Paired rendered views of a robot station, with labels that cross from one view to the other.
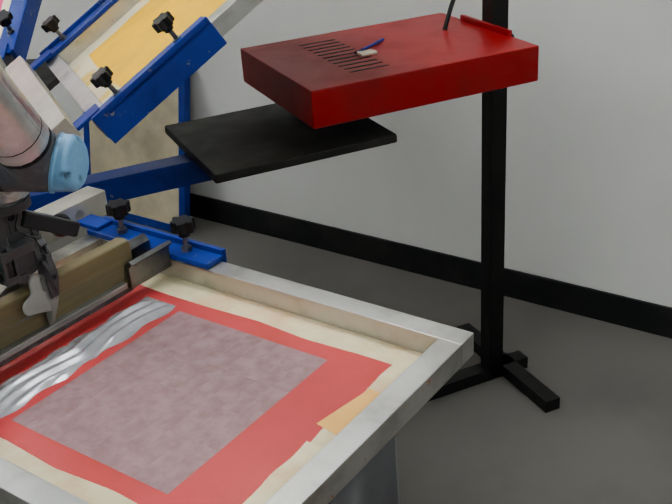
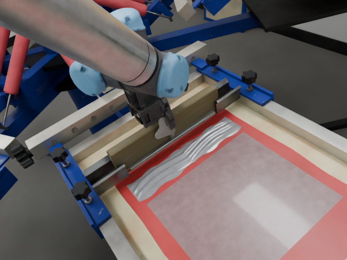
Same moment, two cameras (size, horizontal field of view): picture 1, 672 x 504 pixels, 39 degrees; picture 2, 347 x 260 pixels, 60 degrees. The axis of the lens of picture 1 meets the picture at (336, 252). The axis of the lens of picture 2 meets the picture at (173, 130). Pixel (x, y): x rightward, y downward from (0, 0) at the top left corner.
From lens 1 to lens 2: 0.79 m
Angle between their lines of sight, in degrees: 29
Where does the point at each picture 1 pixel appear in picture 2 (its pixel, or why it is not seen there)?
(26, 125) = (133, 61)
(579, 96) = not seen: outside the picture
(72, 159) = (174, 77)
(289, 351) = (314, 182)
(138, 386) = (216, 193)
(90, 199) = (199, 50)
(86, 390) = (187, 189)
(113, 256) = (207, 98)
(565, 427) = not seen: outside the picture
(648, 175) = not seen: outside the picture
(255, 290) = (292, 126)
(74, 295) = (185, 122)
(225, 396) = (270, 216)
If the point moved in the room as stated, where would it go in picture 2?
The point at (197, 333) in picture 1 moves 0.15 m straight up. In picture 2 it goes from (253, 152) to (251, 111)
